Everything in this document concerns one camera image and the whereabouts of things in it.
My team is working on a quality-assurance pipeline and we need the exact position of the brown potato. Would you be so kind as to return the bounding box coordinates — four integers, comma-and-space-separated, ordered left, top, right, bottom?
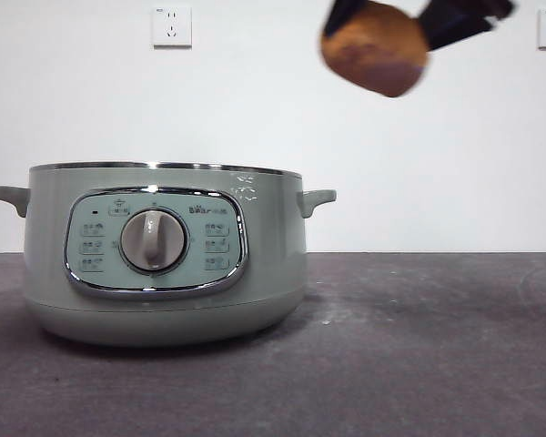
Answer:
318, 0, 430, 99

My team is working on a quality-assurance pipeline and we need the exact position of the pale green electric cooking pot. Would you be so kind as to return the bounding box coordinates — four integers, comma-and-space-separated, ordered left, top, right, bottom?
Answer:
0, 160, 338, 350

